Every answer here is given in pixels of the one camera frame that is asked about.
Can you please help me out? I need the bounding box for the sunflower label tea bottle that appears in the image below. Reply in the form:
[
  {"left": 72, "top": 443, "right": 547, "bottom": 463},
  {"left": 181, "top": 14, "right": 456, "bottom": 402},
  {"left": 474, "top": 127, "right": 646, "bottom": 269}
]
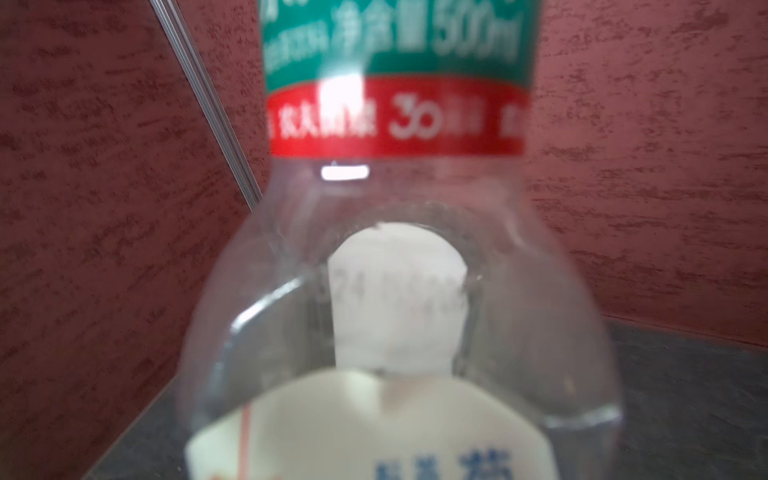
[{"left": 178, "top": 1, "right": 623, "bottom": 479}]

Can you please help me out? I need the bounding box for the left corner aluminium profile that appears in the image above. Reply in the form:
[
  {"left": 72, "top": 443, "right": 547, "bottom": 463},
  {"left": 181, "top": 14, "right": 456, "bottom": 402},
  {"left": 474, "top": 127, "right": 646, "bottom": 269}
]
[{"left": 149, "top": 0, "right": 262, "bottom": 211}]

